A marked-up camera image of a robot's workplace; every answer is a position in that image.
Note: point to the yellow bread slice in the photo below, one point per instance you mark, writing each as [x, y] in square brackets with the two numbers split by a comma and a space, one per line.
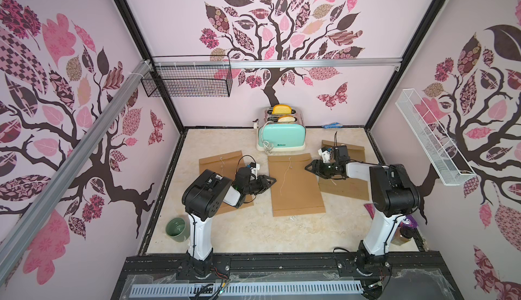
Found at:
[281, 110]

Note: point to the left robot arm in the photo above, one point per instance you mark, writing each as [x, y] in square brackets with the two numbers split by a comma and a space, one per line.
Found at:
[204, 197]

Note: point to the white slotted cable duct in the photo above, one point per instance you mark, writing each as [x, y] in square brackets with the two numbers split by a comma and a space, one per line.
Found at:
[246, 289]

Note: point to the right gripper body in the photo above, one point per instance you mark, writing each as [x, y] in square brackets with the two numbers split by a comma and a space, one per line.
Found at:
[327, 167]

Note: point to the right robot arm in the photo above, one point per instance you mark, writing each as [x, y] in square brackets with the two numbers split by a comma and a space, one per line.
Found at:
[393, 193]

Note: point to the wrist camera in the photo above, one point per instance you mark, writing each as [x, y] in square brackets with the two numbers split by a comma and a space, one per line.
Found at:
[326, 154]
[254, 168]

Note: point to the white wire basket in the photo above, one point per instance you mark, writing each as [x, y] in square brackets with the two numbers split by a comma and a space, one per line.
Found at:
[440, 148]

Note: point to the blue object at wall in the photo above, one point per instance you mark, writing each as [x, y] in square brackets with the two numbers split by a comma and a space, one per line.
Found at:
[335, 125]

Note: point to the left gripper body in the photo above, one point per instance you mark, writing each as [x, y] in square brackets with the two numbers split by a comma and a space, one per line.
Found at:
[254, 186]

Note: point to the black wire basket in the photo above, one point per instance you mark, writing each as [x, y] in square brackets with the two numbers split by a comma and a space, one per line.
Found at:
[189, 76]

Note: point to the mint green toaster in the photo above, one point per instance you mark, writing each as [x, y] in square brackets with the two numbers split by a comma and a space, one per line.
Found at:
[272, 136]

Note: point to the brown file bag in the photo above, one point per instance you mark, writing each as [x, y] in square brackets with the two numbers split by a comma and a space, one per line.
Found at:
[296, 191]
[226, 165]
[351, 188]

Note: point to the green cup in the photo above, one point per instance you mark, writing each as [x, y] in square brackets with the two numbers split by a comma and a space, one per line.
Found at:
[177, 229]

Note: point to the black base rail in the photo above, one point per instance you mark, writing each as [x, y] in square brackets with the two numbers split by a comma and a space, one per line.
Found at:
[405, 275]

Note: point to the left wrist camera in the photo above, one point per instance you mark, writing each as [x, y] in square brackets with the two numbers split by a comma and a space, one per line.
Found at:
[254, 168]

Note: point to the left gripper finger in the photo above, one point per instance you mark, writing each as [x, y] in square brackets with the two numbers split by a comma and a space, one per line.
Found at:
[264, 188]
[267, 180]

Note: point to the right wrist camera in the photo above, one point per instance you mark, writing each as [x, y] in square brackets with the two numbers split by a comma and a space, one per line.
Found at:
[326, 154]

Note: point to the colourful patterned bag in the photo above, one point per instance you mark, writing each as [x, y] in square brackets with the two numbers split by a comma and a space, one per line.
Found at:
[405, 231]

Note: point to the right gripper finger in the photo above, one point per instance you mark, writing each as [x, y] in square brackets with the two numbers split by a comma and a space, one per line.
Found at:
[313, 170]
[314, 165]

